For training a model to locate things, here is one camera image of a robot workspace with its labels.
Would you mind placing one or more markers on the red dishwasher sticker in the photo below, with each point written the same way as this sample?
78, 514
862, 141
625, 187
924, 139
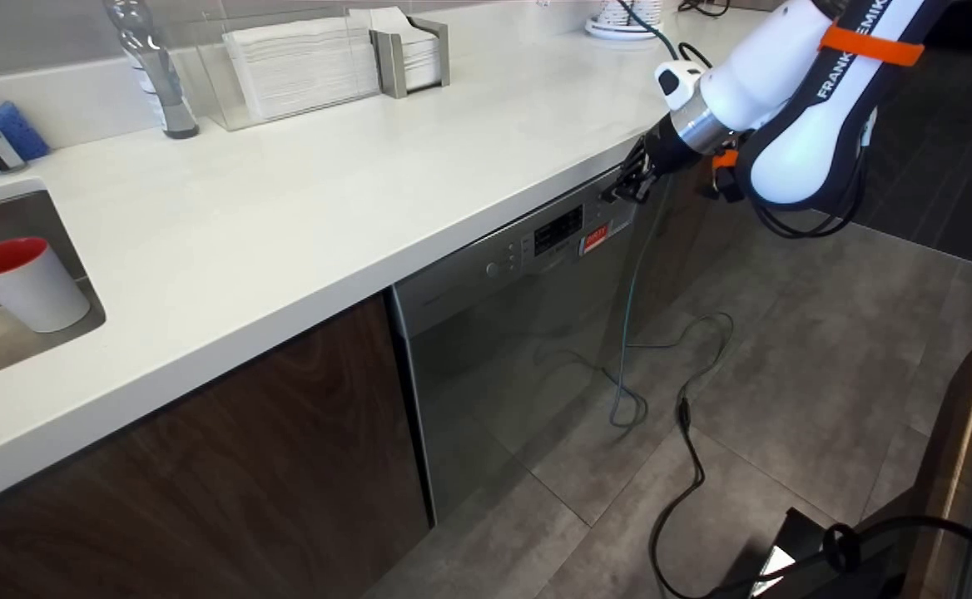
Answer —
598, 237

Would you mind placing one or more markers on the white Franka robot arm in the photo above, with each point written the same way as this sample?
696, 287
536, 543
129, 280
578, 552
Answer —
808, 112

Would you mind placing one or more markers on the white cup red inside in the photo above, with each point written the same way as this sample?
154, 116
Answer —
30, 291

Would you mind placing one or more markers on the white napkins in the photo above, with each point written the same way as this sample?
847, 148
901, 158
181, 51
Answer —
421, 51

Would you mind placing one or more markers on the clear acrylic towel tray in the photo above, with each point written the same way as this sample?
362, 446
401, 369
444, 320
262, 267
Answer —
207, 94

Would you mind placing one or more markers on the black cart foot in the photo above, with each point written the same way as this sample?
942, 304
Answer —
808, 555

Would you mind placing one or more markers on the white paper towel stack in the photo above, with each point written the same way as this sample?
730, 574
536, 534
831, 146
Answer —
298, 68

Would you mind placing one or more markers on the chrome kitchen faucet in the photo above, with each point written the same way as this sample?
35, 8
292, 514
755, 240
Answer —
159, 79

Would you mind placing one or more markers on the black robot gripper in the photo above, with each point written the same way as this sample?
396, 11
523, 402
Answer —
663, 152

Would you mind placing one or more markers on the blue sponge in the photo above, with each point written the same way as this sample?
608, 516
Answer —
4, 128

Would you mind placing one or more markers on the white round device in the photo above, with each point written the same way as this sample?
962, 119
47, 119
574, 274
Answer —
613, 20

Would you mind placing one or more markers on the stainless steel dishwasher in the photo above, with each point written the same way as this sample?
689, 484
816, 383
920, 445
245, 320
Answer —
506, 354

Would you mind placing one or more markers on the grey napkin holder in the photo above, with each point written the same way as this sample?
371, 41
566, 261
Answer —
396, 63

